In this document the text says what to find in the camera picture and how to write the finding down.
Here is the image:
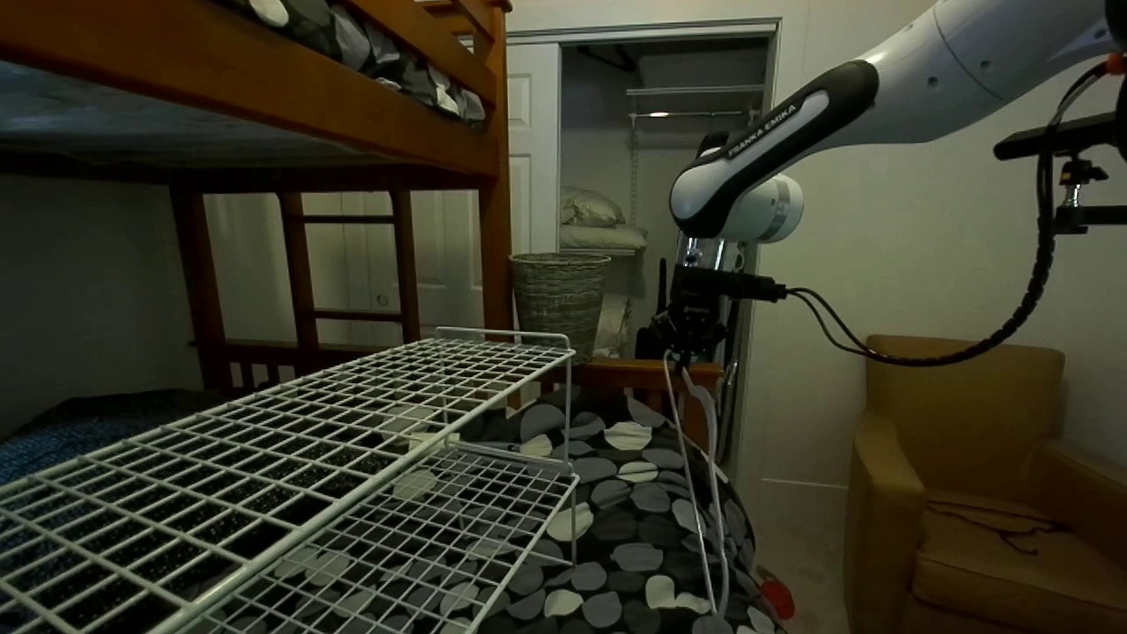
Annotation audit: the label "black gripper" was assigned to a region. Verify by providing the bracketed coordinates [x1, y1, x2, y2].
[662, 291, 733, 371]

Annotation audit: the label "white plastic hanger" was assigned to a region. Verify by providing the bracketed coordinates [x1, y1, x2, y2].
[659, 350, 738, 625]

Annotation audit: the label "white closet shelf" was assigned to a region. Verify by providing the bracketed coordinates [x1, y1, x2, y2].
[620, 80, 769, 121]

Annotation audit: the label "black dustpan brush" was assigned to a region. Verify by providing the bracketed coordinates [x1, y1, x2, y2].
[629, 259, 679, 363]

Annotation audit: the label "grey wicker laundry basket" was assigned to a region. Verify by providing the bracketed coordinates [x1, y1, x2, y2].
[507, 249, 616, 367]

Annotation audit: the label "white folded pillows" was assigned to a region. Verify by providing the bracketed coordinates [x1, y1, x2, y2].
[556, 187, 648, 259]

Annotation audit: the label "black grey spotted duvet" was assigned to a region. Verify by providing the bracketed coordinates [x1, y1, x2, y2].
[461, 390, 784, 634]

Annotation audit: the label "small red object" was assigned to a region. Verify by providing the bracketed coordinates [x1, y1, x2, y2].
[753, 570, 798, 625]

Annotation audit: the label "white closet door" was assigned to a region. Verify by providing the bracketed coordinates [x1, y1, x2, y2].
[504, 39, 562, 260]

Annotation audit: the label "yellow armchair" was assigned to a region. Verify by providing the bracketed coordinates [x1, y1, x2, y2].
[843, 333, 1127, 634]

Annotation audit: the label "spotted bunk bedding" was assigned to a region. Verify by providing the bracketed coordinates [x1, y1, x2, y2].
[224, 0, 489, 126]

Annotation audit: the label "dark speckled bed sheet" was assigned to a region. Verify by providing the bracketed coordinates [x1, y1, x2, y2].
[0, 389, 220, 486]

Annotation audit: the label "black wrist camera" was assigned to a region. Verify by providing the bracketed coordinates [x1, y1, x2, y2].
[674, 264, 787, 307]

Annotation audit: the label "white wire shelf rack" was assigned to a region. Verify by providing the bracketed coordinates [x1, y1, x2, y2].
[0, 323, 584, 634]

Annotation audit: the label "wooden bunk bed frame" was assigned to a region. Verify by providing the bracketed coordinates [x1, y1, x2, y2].
[0, 0, 513, 398]

